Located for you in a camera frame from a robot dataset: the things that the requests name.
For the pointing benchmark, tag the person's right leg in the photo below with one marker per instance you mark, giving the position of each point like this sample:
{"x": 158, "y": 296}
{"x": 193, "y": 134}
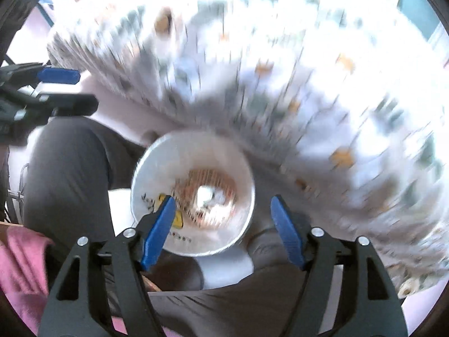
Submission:
{"x": 228, "y": 305}

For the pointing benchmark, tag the toilet paper roll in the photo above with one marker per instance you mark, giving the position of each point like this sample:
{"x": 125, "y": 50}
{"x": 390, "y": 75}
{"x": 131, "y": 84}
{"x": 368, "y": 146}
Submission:
{"x": 163, "y": 24}

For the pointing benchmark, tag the pink cloth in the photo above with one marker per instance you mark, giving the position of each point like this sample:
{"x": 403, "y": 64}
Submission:
{"x": 21, "y": 270}

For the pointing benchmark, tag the teal board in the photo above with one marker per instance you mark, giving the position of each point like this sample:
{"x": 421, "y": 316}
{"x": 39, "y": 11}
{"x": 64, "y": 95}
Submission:
{"x": 417, "y": 7}

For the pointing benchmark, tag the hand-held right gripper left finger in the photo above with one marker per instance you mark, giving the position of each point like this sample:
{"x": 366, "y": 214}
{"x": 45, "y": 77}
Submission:
{"x": 159, "y": 233}

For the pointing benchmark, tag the person's left leg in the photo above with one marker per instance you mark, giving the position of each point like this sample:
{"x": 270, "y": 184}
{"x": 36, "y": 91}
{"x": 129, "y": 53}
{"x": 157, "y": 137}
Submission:
{"x": 70, "y": 182}

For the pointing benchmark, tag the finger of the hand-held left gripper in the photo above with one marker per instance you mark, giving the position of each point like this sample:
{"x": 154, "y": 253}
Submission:
{"x": 58, "y": 75}
{"x": 72, "y": 104}

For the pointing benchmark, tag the floral bedsheet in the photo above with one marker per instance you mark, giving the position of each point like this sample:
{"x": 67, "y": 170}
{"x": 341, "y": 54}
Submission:
{"x": 280, "y": 77}

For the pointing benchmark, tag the person's leg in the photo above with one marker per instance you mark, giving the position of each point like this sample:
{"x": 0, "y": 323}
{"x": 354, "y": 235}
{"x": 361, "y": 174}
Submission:
{"x": 70, "y": 182}
{"x": 228, "y": 305}

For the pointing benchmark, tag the white trash bin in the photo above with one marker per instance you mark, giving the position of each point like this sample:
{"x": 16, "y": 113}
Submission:
{"x": 165, "y": 168}

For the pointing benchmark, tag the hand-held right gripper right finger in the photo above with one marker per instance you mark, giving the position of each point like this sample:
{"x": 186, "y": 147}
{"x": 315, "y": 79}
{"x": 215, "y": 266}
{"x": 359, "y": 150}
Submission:
{"x": 286, "y": 233}

